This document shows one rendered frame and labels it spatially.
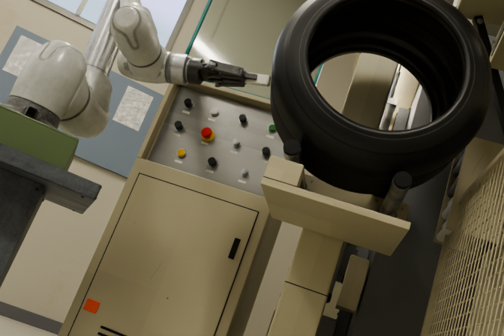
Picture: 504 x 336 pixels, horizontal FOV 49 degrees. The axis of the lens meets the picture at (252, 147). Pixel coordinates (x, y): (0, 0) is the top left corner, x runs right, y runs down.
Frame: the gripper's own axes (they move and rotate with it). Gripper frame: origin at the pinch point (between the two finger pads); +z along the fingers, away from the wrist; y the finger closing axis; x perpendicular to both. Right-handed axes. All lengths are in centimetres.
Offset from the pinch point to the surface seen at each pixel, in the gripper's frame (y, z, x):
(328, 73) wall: 305, 0, -167
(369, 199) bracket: 25.2, 36.4, 22.1
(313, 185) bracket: 25.2, 19.3, 20.7
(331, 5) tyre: -14.3, 17.8, -17.2
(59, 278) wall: 239, -155, 54
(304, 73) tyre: -15.1, 14.5, 4.2
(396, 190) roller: -7, 41, 28
